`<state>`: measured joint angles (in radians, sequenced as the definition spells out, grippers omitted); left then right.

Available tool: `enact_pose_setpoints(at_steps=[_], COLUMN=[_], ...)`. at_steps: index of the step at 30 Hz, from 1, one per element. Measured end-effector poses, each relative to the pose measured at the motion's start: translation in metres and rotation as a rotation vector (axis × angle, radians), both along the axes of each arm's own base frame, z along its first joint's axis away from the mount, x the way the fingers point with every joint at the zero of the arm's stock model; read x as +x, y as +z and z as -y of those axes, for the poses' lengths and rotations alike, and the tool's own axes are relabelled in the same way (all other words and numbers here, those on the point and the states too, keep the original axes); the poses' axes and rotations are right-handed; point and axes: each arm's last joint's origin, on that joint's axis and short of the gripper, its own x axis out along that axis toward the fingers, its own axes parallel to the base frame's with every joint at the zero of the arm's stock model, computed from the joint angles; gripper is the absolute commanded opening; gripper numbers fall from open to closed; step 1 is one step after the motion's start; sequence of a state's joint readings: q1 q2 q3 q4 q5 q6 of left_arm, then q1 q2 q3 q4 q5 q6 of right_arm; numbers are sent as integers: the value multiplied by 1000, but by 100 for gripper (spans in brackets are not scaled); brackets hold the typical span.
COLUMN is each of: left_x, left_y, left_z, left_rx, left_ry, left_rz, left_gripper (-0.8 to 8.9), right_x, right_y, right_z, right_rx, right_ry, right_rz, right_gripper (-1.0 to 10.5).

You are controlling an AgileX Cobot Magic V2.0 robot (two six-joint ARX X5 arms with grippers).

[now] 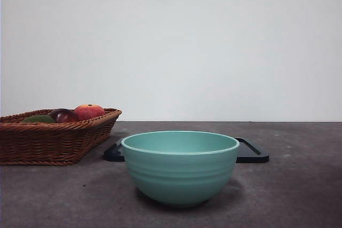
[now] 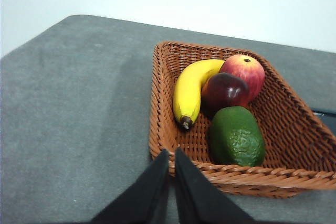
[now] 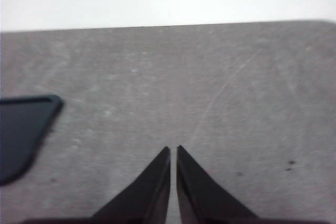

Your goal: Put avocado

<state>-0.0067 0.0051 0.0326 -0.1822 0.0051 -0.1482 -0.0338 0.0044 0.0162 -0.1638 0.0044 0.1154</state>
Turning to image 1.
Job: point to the green avocado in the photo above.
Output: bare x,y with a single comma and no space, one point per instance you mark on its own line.
38,119

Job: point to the red orange peach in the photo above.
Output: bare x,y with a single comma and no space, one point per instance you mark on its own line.
89,111

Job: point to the dark purple plum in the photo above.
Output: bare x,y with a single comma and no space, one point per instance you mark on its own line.
64,115

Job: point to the brown wicker basket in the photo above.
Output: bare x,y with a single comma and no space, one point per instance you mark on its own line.
48,142

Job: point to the teal ceramic bowl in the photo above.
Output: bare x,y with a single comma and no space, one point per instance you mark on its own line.
180,177

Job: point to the black rectangular tray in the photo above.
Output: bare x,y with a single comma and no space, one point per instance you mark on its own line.
251,156

